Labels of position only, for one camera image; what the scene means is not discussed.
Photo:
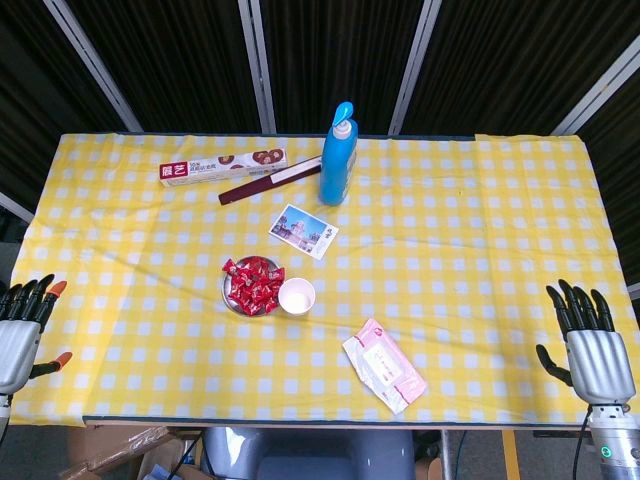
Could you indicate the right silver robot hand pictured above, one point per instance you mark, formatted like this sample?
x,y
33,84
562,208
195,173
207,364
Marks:
x,y
597,360

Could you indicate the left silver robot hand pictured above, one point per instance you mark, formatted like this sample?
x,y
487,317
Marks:
x,y
17,345

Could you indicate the red candy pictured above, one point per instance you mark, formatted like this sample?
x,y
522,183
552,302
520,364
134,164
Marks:
x,y
275,274
249,265
257,286
274,289
240,282
256,302
270,302
231,266
242,300
261,271

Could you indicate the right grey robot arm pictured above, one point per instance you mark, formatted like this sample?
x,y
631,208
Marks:
x,y
615,450

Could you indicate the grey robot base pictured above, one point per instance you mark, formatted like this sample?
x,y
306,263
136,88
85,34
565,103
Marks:
x,y
310,450

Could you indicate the round steel plate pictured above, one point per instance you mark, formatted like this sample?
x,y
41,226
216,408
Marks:
x,y
229,299

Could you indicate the white paper cup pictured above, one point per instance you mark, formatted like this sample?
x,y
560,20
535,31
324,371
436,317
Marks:
x,y
297,300

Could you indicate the brown cardboard box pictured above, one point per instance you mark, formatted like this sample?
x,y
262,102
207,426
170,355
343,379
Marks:
x,y
110,450

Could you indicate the grey metal table leg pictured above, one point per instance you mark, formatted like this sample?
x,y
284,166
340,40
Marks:
x,y
449,455

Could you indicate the yellow white checkered tablecloth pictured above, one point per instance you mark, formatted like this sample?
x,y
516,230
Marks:
x,y
450,250

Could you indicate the black partition panel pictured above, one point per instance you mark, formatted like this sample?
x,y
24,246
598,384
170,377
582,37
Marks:
x,y
340,50
30,100
500,60
620,175
175,60

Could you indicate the pink wet wipes pack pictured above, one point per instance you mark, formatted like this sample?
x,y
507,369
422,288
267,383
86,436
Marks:
x,y
385,367

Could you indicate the dark red folded fan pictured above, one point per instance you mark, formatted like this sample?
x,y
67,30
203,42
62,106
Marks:
x,y
250,189

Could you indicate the building photo postcard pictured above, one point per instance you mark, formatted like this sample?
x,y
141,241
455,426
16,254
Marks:
x,y
300,230

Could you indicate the blue pump bottle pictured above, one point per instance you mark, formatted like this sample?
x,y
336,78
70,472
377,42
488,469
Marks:
x,y
336,170

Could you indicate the white partition post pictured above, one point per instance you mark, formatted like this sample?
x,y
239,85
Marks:
x,y
257,65
595,90
415,65
15,206
90,60

